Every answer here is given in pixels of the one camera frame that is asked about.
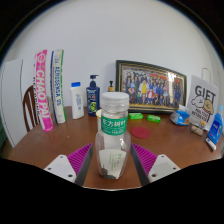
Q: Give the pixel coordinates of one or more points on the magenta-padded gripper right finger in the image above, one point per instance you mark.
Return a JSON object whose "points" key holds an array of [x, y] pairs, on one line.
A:
{"points": [[163, 166]]}

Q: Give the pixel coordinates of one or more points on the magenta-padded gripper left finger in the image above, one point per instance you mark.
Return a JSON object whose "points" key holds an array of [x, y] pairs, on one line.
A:
{"points": [[61, 166]]}

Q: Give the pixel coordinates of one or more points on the clear green-labelled drink bottle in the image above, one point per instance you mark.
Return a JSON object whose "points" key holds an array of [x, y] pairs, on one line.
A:
{"points": [[112, 146]]}

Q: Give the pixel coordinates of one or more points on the flat round red coaster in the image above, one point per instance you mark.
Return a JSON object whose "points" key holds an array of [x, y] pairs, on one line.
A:
{"points": [[140, 132]]}

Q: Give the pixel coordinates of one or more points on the small printed card pack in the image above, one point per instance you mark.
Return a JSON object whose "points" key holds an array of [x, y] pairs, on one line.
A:
{"points": [[196, 130]]}

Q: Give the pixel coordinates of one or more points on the blue tissue pack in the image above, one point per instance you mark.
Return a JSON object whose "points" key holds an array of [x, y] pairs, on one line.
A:
{"points": [[180, 117]]}

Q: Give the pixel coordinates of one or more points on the small colourful puzzle cube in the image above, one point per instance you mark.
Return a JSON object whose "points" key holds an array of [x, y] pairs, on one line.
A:
{"points": [[202, 124]]}

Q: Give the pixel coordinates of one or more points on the dark wooden chair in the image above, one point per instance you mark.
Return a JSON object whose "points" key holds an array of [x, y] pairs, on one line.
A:
{"points": [[30, 110]]}

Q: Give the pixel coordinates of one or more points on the blue detergent bottle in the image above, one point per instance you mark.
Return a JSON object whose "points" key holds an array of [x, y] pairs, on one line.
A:
{"points": [[216, 128]]}

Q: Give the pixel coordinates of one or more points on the white blue-capped lotion bottle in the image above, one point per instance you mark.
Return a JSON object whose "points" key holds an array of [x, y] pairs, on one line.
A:
{"points": [[77, 103]]}

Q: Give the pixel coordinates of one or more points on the dark blue pump bottle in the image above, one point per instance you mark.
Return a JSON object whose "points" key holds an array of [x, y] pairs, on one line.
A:
{"points": [[92, 100]]}

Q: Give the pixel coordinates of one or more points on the pink shuttlecock tube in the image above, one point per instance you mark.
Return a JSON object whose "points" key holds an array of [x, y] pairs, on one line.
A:
{"points": [[43, 93]]}

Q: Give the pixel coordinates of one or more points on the green white shuttlecock tube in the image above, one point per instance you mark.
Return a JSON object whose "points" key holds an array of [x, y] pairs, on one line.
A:
{"points": [[58, 90]]}

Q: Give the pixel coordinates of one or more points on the white printed paper gift bag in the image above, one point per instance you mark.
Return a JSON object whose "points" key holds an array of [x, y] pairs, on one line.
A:
{"points": [[203, 100]]}

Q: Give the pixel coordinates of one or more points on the white cabinet panel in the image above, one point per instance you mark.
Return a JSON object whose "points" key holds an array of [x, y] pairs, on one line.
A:
{"points": [[11, 103]]}

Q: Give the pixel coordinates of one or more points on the framed group picture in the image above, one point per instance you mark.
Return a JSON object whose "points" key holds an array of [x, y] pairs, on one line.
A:
{"points": [[150, 86]]}

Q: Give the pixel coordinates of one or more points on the brown yellow-labelled pump bottle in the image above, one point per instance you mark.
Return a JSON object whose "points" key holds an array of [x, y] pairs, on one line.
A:
{"points": [[111, 87]]}

